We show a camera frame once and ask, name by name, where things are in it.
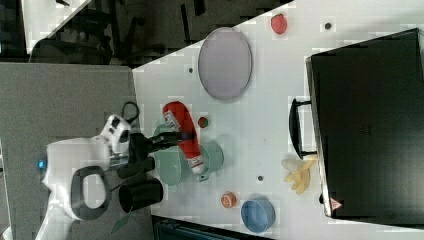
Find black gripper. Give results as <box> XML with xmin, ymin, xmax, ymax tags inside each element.
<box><xmin>128</xmin><ymin>132</ymin><xmax>194</xmax><ymax>164</ymax></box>

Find red ketchup bottle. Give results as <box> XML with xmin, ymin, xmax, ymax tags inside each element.
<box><xmin>162</xmin><ymin>101</ymin><xmax>205</xmax><ymax>175</ymax></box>

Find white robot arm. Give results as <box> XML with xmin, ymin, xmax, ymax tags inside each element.
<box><xmin>35</xmin><ymin>131</ymin><xmax>194</xmax><ymax>240</ymax></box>

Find small red tomato toy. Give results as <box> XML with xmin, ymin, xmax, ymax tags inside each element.
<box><xmin>197</xmin><ymin>116</ymin><xmax>209</xmax><ymax>128</ymax></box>

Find teal metal pot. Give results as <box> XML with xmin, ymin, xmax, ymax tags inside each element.
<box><xmin>194</xmin><ymin>140</ymin><xmax>224</xmax><ymax>182</ymax></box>

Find large black cylinder cup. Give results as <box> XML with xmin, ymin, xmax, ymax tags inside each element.
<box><xmin>118</xmin><ymin>178</ymin><xmax>164</xmax><ymax>213</ymax></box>

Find grey round plate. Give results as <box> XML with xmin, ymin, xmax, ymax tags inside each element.
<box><xmin>198</xmin><ymin>27</ymin><xmax>252</xmax><ymax>101</ymax></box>

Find blue bowl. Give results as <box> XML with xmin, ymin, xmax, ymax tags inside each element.
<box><xmin>241</xmin><ymin>197</ymin><xmax>276</xmax><ymax>233</ymax></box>

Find yellow banana bunch toy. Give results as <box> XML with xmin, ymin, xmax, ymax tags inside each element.
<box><xmin>281</xmin><ymin>154</ymin><xmax>318</xmax><ymax>195</ymax></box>

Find red strawberry toy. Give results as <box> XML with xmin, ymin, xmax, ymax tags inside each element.
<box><xmin>271</xmin><ymin>14</ymin><xmax>288</xmax><ymax>35</ymax></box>

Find black toaster oven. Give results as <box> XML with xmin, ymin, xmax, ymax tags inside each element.
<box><xmin>289</xmin><ymin>28</ymin><xmax>424</xmax><ymax>229</ymax></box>

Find black camera cable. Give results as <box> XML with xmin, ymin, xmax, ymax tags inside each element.
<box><xmin>121</xmin><ymin>101</ymin><xmax>141</xmax><ymax>125</ymax></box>

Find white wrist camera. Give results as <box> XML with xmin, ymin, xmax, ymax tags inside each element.
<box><xmin>100</xmin><ymin>115</ymin><xmax>131</xmax><ymax>153</ymax></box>

